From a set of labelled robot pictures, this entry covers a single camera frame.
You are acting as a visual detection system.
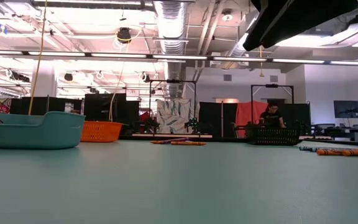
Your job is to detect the dark computer monitor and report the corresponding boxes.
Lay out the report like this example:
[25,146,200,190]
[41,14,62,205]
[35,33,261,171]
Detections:
[333,100,358,119]

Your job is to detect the teal plastic bin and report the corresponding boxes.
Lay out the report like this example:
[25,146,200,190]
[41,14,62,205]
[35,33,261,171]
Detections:
[0,111,86,149]

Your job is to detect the orange plastic basket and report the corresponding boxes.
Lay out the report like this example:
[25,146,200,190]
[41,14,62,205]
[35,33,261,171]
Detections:
[80,121,123,143]

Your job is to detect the person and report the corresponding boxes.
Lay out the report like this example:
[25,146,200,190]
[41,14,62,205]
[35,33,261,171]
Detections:
[259,102,287,129]

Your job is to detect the smooth silver ceiling duct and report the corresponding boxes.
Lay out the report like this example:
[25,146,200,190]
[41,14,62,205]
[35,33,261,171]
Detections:
[225,12,260,65]

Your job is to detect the black ceiling dome fixture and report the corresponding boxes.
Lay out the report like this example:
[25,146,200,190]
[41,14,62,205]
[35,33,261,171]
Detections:
[116,27,132,44]

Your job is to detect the tall black partition panel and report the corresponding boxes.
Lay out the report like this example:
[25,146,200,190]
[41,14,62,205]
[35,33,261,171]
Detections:
[84,93,127,123]

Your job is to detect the long ceiling light bar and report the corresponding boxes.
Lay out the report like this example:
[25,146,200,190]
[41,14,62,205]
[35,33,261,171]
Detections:
[0,49,358,67]

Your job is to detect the purple crayon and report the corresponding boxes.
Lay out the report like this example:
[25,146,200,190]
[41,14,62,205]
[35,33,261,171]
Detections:
[160,138,189,144]

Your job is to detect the ribbed silver ceiling duct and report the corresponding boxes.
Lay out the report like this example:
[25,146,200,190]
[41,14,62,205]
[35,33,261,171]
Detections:
[153,0,188,98]

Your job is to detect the small black green robot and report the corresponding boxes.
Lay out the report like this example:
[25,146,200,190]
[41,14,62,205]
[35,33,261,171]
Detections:
[184,117,200,134]

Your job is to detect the black table edge rail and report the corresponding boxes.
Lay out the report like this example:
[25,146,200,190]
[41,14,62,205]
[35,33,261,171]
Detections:
[116,134,358,146]

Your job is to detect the orange red hanging cloth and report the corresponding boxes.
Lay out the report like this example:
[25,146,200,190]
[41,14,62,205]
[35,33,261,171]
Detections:
[235,101,270,138]

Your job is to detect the white leaf patterned cloth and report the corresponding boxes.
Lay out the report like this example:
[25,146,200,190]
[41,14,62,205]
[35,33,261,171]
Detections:
[156,98,196,134]

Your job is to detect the low black partition panel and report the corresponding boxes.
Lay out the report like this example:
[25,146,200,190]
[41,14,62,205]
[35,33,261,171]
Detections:
[9,96,84,116]

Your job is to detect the small black robot rig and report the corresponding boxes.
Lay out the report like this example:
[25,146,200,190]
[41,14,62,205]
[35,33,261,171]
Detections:
[137,117,160,134]

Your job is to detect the white pillar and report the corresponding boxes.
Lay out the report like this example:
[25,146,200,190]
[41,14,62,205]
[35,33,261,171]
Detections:
[31,60,58,98]

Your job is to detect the thin yellow hanging cord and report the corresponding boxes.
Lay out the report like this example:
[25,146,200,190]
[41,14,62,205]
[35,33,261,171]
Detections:
[109,29,142,122]

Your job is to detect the black plastic mesh basket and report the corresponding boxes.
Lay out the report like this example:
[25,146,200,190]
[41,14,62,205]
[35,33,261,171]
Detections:
[246,126,301,146]

